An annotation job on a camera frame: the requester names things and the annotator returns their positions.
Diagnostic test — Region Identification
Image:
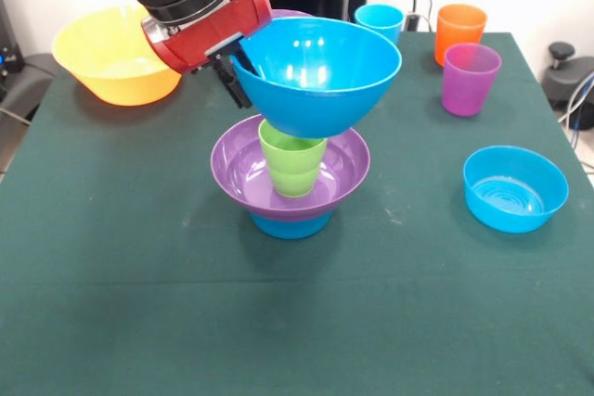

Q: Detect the blue cup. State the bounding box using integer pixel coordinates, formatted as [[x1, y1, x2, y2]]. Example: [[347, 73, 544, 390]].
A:
[[355, 3, 405, 47]]

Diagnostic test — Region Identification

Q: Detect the green cup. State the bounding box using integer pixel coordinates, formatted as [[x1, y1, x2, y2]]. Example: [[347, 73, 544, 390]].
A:
[[267, 166, 323, 198], [257, 118, 329, 174]]

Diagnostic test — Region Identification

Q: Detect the small blue bowl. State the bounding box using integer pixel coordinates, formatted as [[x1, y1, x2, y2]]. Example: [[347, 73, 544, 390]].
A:
[[248, 210, 333, 240], [462, 145, 570, 234]]

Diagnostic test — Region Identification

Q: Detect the white cable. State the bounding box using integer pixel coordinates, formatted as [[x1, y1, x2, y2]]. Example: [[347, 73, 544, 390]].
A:
[[0, 106, 32, 127], [558, 103, 594, 126]]

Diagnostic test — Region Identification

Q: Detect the large deep blue bowl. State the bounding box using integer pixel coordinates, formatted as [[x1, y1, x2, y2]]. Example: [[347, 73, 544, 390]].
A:
[[229, 16, 403, 140]]

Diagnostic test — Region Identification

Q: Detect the orange cup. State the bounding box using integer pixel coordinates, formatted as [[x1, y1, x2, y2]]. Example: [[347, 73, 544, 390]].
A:
[[434, 3, 489, 68]]

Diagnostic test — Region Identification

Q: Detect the dark green tablecloth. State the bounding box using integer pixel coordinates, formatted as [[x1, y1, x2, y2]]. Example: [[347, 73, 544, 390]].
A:
[[0, 32, 594, 396]]

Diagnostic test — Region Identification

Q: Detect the black power strip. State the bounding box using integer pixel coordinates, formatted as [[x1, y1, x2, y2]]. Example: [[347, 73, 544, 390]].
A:
[[404, 11, 435, 32]]

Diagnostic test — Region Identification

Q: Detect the blue cable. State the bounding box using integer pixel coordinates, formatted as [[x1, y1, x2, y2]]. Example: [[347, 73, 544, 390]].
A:
[[566, 71, 594, 147]]

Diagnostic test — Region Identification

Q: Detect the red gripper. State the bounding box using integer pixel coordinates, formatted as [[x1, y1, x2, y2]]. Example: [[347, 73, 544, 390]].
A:
[[141, 0, 274, 110]]

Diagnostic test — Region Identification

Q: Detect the black knobbed equipment base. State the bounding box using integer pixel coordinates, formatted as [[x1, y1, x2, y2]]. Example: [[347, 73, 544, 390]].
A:
[[541, 42, 594, 105]]

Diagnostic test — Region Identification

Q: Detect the black electronic device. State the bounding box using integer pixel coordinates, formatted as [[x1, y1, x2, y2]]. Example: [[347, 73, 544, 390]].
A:
[[0, 0, 25, 75]]

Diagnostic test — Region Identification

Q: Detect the purple cup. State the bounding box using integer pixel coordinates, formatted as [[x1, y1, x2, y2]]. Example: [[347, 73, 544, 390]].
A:
[[441, 42, 503, 118]]

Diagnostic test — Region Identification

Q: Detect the yellow bowl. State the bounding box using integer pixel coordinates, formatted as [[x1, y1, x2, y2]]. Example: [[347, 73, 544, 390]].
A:
[[50, 5, 183, 107]]

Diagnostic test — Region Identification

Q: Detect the purple bowl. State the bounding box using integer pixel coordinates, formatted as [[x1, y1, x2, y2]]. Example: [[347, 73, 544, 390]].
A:
[[210, 113, 372, 224], [268, 8, 313, 21]]

